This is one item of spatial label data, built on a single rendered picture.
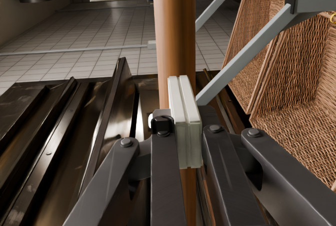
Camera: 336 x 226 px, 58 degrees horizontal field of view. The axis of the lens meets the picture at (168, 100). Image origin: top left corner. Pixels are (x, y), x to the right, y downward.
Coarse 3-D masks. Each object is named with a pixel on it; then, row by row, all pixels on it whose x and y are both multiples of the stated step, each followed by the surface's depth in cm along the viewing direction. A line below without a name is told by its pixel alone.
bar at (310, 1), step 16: (288, 0) 57; (304, 0) 55; (320, 0) 56; (208, 16) 104; (288, 16) 58; (304, 16) 59; (272, 32) 59; (256, 48) 60; (240, 64) 61; (224, 80) 63; (208, 96) 64; (208, 208) 39; (208, 224) 37
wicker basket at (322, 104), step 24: (312, 24) 108; (312, 48) 112; (288, 72) 116; (312, 72) 116; (264, 96) 120; (288, 96) 121; (264, 120) 121; (288, 120) 117; (312, 120) 112; (288, 144) 105; (312, 144) 102; (312, 168) 93
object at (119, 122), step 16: (128, 80) 165; (112, 96) 126; (128, 96) 154; (112, 112) 116; (128, 112) 144; (112, 128) 110; (128, 128) 136; (96, 144) 95; (112, 144) 105; (96, 160) 87; (80, 192) 76
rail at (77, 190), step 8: (112, 80) 143; (104, 104) 121; (104, 112) 115; (96, 128) 104; (96, 136) 99; (88, 152) 92; (88, 160) 88; (80, 176) 82; (80, 184) 79; (72, 200) 74; (72, 208) 72
